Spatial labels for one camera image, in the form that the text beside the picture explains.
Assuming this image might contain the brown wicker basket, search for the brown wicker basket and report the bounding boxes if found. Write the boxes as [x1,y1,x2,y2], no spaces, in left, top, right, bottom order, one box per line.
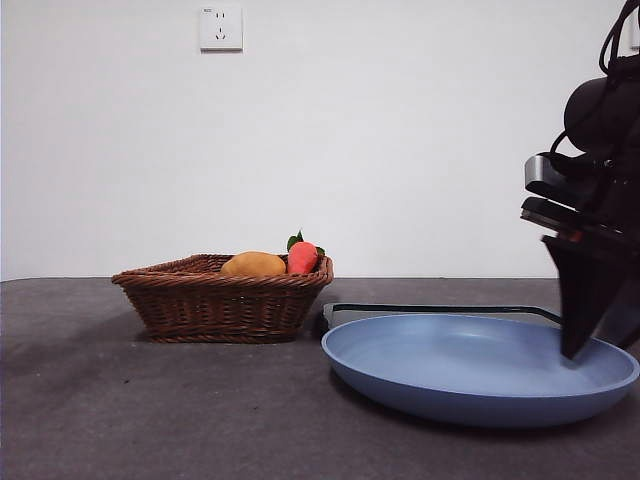
[111,253,335,345]

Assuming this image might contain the black flat tray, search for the black flat tray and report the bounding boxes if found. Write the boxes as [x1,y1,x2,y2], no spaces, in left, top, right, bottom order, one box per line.
[313,302,566,337]

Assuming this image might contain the white wall socket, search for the white wall socket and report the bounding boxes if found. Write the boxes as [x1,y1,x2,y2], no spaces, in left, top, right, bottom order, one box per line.
[199,5,245,54]

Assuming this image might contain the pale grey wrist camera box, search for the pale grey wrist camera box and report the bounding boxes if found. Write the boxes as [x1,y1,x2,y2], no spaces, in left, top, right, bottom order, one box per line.
[524,153,576,197]

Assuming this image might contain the blue round plate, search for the blue round plate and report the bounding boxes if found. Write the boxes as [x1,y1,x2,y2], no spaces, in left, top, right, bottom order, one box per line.
[320,313,640,428]

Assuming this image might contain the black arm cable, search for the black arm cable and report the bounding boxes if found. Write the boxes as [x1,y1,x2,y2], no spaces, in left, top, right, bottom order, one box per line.
[597,0,640,81]

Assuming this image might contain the red toy vegetable green leaves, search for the red toy vegetable green leaves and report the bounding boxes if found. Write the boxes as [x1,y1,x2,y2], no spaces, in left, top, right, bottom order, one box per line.
[286,229,327,275]

